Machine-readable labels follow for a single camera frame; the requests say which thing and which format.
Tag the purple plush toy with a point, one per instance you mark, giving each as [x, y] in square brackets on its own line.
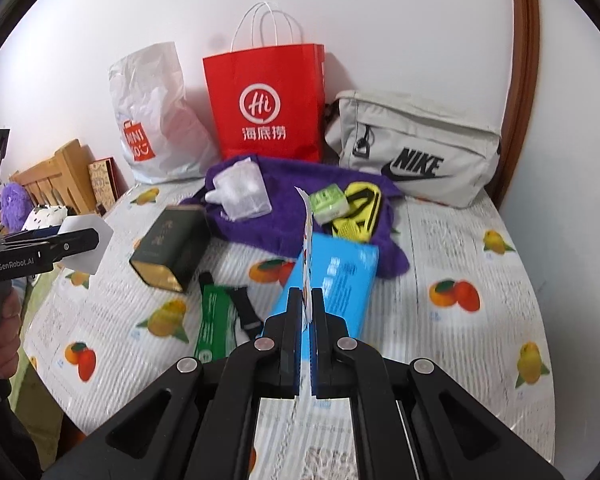
[15, 205]

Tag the red paper carrier bag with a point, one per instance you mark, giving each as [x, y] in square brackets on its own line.
[265, 110]

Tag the small green packet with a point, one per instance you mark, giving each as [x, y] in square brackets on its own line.
[329, 205]

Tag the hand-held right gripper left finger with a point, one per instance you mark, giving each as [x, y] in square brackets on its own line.
[295, 350]

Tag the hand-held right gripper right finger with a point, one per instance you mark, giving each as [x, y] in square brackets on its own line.
[320, 350]

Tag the grey fabric waist bag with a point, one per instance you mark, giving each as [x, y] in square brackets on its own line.
[415, 140]

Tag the green blanket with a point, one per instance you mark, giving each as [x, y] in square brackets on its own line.
[45, 395]

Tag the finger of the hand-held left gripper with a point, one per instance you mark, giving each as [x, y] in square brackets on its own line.
[35, 233]
[75, 242]

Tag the white sponge block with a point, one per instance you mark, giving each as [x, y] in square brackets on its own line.
[87, 247]

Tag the blue tissue pack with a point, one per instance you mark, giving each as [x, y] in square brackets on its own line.
[345, 280]

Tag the person's left hand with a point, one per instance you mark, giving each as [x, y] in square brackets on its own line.
[5, 335]

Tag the clear mesh plastic packet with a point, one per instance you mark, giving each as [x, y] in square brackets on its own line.
[242, 190]

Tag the patterned brown box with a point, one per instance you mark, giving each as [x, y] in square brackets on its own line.
[102, 180]

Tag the white plastic shopping bag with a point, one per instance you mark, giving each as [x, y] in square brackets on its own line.
[155, 110]

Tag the brown wooden door frame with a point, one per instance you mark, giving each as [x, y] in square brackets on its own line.
[522, 60]

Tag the yellow mesh pouch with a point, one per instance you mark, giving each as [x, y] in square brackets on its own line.
[357, 210]

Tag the white red snack packet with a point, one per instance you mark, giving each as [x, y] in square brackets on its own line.
[307, 240]

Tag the green foil packet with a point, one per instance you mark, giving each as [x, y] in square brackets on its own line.
[214, 320]

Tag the person's dark clothing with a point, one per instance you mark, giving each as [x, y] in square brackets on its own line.
[2, 440]

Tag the purple towel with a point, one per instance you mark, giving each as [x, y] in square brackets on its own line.
[280, 195]

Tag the white floral pillow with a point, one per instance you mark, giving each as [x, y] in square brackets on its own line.
[45, 217]

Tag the dark green tea tin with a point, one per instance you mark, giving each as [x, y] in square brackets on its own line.
[172, 250]

